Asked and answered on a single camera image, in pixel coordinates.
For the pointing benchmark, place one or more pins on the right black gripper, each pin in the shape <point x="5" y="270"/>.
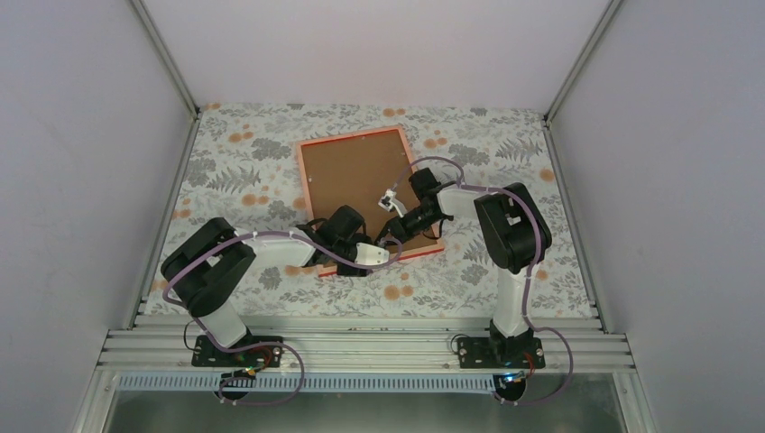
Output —
<point x="398" y="228"/>

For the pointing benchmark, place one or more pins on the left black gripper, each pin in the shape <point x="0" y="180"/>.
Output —
<point x="352" y="272"/>

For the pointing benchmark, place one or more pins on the brown backing board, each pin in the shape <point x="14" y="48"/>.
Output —
<point x="352" y="179"/>

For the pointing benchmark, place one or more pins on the red picture frame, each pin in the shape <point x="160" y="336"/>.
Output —
<point x="358" y="185"/>

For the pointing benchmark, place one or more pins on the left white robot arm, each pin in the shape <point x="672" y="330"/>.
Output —
<point x="205" y="270"/>

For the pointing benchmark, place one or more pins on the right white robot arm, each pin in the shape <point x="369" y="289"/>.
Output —
<point x="515" y="235"/>

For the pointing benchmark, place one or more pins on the floral patterned table mat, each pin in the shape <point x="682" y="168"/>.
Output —
<point x="243" y="167"/>

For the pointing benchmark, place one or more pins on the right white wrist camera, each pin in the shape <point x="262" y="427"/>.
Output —
<point x="390" y="203"/>

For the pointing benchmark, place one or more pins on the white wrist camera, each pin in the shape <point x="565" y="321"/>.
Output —
<point x="390" y="203"/>
<point x="369" y="256"/>

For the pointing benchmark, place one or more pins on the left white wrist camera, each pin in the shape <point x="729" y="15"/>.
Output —
<point x="369" y="256"/>

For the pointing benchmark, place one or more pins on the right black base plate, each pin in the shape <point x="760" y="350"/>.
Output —
<point x="485" y="353"/>

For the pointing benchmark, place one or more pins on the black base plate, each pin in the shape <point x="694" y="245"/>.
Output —
<point x="485" y="353"/>
<point x="206" y="354"/>

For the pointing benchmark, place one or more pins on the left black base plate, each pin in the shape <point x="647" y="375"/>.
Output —
<point x="206" y="354"/>

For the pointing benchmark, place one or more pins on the aluminium rail base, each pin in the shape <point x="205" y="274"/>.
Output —
<point x="356" y="345"/>

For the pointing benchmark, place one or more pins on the grey slotted cable duct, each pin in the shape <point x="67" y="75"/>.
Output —
<point x="311" y="382"/>

